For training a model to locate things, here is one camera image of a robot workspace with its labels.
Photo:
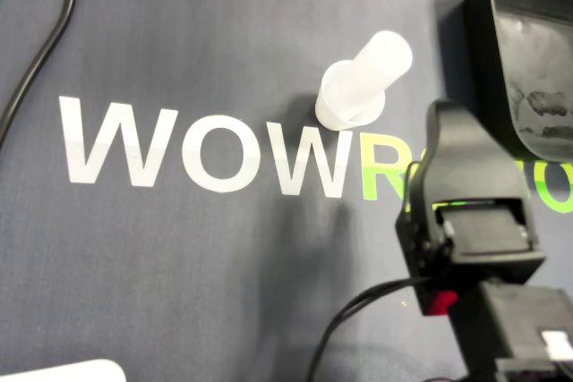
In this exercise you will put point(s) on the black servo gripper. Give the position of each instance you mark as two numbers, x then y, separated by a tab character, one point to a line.
488	261

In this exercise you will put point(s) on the translucent white plastic cylinder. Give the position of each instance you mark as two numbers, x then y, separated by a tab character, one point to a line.
385	60

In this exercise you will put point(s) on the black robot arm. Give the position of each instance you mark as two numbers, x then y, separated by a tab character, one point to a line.
515	324

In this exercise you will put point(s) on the black plastic bin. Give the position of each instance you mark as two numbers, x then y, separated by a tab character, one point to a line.
483	42

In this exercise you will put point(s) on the translucent white plastic cup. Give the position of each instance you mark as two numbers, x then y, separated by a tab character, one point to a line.
331	109

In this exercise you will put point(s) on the dark grey printed mat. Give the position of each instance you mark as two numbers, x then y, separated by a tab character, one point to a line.
179	265

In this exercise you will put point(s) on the white flat object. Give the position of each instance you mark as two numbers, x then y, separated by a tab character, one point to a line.
89	373

